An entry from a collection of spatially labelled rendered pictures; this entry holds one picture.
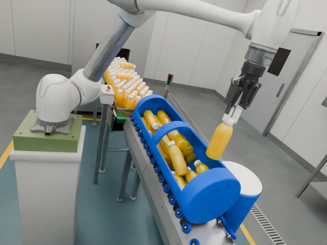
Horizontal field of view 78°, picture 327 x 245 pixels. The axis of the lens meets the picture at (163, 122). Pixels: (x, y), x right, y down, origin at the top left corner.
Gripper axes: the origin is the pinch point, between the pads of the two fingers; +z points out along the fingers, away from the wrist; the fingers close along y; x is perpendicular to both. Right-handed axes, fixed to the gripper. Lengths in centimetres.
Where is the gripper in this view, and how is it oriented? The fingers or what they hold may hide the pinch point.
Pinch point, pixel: (232, 114)
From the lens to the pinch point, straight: 83.3
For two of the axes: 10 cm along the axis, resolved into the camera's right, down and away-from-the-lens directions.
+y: 9.0, 0.3, 4.2
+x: -3.5, -5.2, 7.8
